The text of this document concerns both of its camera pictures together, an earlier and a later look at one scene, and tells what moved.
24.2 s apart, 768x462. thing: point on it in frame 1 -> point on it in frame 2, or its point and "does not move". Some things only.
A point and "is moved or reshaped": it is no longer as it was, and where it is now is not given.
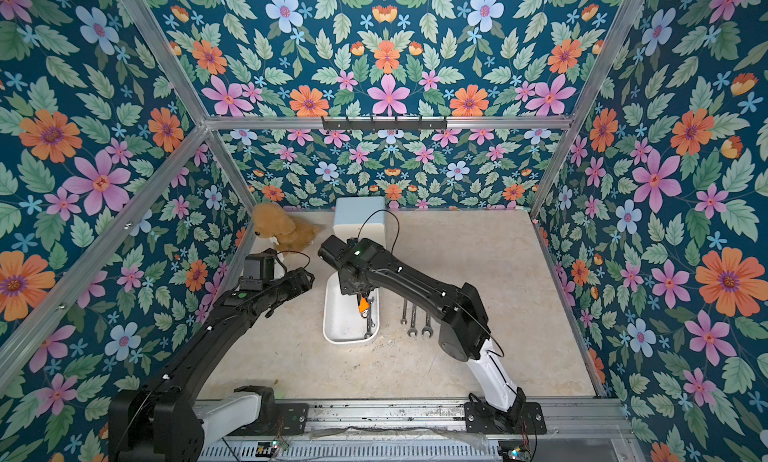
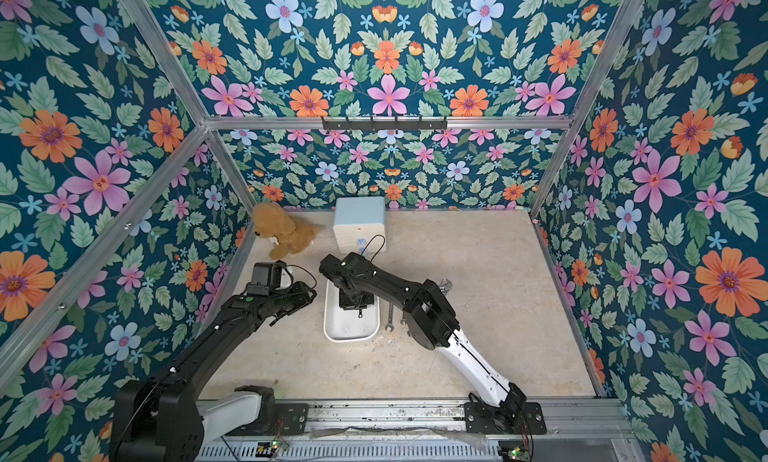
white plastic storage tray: (342, 321) does not move
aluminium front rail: (436, 431) does not move
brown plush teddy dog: (272, 223) does not move
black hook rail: (385, 125) does not move
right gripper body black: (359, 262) -> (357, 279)
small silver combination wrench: (404, 316) is moved or reshaped
